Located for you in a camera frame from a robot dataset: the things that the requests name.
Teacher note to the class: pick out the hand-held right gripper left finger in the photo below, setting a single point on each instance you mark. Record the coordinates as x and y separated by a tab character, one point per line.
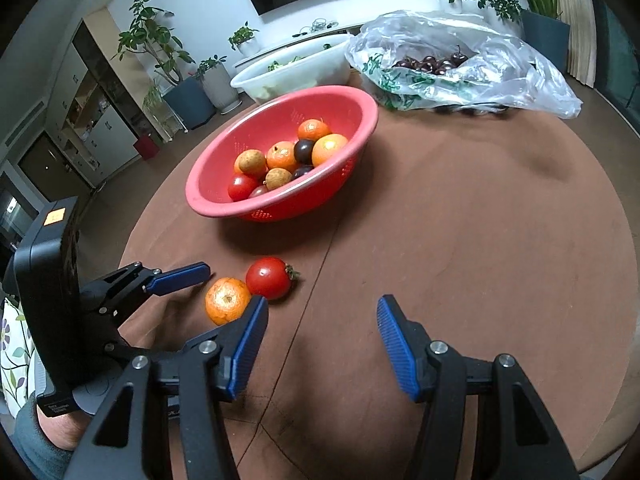
247	345

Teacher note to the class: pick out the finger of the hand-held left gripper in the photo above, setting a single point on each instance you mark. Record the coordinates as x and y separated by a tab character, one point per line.
120	346
180	275

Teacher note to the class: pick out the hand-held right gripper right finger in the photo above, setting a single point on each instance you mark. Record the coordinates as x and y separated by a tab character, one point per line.
395	345

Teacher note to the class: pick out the red plastic colander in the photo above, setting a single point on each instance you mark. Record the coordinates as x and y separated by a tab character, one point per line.
320	105

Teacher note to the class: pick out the person's left forearm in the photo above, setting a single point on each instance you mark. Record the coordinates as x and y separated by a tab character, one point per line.
55	427

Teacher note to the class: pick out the floral printed cloth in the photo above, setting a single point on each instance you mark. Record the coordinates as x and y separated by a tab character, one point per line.
10	350

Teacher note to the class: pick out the red floor bin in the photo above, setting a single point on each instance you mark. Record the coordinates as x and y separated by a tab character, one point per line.
146	147

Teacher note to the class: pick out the brown longan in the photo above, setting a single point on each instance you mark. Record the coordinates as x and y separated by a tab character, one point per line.
250	161

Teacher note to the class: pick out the brown door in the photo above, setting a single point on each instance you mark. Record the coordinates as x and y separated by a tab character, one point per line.
45	170

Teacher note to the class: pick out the thin-leaf plant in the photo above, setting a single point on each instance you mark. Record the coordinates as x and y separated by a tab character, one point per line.
157	102

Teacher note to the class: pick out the tall plant in blue pot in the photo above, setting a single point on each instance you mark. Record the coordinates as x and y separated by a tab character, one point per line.
192	100

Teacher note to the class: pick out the plant in tall white pot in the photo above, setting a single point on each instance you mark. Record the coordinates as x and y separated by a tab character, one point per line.
217	87

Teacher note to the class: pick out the white glass-door cabinet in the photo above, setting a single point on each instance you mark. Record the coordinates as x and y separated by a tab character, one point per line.
95	95

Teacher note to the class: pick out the green leafy vegetables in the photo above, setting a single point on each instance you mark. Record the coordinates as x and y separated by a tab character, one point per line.
275	65

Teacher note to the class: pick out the white television cabinet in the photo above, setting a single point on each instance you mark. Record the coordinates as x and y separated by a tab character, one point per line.
260	55

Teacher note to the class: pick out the white plastic basin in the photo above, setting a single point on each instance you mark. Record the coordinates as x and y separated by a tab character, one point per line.
300	72

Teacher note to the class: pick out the pile of dark cherries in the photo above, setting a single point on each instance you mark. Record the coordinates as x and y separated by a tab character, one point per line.
432	64

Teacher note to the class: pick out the clear plastic bag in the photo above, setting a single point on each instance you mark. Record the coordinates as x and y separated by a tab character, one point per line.
500	75

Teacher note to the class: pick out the large-leaf plant in blue pot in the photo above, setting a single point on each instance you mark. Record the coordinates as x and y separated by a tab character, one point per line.
545	32

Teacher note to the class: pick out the beige curtain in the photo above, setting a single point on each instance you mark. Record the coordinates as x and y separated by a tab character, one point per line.
580	25

